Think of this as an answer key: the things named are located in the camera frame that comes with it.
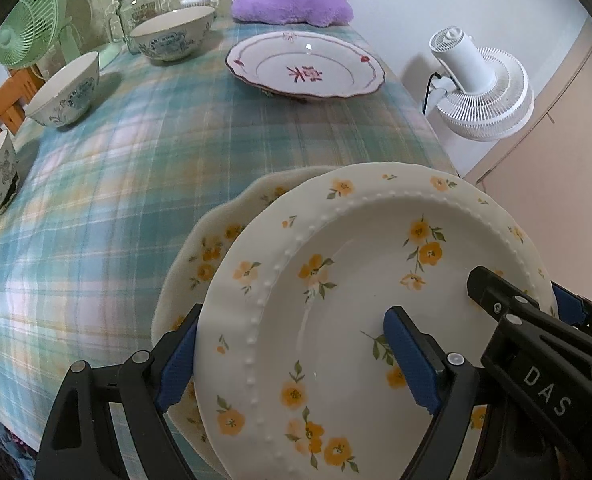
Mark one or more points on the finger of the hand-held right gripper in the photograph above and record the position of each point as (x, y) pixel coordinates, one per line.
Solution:
(568, 305)
(501, 295)

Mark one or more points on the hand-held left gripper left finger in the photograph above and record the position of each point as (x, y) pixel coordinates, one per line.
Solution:
(178, 360)

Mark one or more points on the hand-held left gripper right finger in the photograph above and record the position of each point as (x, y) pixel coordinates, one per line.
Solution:
(411, 355)

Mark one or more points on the beaded yellow floral plate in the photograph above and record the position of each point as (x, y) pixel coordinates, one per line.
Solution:
(356, 260)

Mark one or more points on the scalloped yellow floral plate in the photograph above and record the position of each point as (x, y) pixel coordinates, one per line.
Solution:
(210, 240)

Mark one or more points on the large blue patterned bowl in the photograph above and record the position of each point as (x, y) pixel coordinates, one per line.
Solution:
(170, 42)

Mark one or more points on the plaid tablecloth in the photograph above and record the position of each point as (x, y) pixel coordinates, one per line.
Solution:
(125, 185)

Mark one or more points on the dark patterned cloth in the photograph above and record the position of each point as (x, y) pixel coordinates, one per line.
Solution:
(13, 452)

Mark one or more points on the white standing fan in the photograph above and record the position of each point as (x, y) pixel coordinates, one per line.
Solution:
(481, 85)

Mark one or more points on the medium blue patterned bowl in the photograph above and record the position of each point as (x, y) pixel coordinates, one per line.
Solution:
(65, 100)

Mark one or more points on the white plate with red pattern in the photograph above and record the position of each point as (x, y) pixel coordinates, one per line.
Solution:
(276, 67)

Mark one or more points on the glass jar with black lid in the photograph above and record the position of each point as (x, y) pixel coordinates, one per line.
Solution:
(135, 7)

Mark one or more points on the purple plush toy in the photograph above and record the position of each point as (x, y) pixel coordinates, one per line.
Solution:
(291, 2)

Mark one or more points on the green desk fan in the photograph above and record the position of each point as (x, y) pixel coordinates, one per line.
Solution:
(25, 25)

